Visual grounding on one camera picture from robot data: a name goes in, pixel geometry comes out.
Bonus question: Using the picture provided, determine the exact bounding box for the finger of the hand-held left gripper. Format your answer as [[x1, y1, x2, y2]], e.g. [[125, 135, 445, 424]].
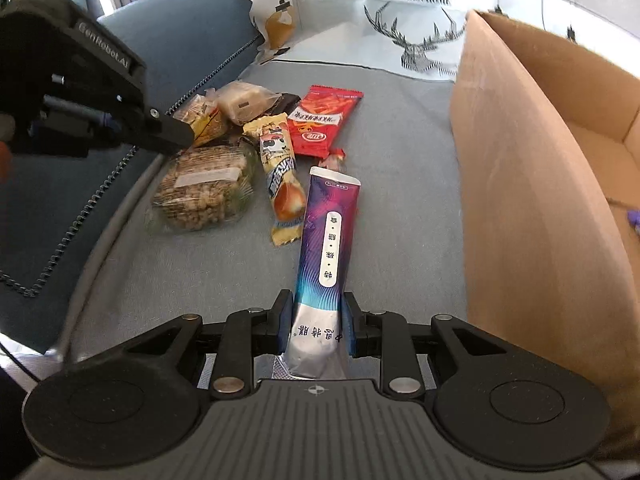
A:
[[107, 105, 196, 155]]

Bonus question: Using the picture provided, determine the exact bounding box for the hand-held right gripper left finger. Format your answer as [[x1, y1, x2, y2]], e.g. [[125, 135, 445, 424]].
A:
[[120, 289, 295, 401]]

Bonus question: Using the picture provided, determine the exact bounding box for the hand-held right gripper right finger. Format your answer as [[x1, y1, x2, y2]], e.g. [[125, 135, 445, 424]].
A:
[[344, 291, 511, 396]]

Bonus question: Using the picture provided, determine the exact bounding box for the clear cracker packet yellow label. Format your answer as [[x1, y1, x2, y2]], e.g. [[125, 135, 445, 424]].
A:
[[172, 87, 233, 148]]

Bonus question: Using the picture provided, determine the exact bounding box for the clear nut bar packet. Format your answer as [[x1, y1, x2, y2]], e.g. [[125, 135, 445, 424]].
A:
[[145, 144, 261, 235]]

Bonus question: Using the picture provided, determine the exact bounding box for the purple snack packet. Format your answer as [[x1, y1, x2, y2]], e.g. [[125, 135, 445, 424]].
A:
[[274, 165, 362, 381]]

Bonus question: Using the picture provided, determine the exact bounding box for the red snack packet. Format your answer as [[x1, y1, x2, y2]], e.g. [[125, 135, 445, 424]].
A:
[[286, 84, 364, 158]]

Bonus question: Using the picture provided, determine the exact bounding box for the brown cardboard box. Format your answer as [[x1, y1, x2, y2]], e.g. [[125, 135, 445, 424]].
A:
[[449, 9, 640, 480]]

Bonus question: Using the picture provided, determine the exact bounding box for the clear bread packet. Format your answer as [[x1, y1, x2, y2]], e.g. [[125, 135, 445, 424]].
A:
[[215, 80, 283, 126]]

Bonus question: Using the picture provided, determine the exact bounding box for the blue cushion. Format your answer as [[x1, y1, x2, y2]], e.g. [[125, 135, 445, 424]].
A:
[[0, 0, 263, 356]]

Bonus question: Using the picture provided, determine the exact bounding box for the yellow snack packet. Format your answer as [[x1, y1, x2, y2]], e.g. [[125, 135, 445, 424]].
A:
[[242, 114, 308, 248]]

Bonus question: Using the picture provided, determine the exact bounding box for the black snack packet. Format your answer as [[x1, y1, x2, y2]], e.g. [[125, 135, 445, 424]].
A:
[[265, 92, 302, 118]]

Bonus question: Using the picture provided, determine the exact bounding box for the small red candy wrapper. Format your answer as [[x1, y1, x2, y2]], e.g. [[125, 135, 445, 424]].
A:
[[319, 147, 347, 171]]

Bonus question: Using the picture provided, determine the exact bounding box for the white deer print pillow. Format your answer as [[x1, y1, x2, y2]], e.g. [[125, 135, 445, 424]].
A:
[[260, 0, 640, 81]]

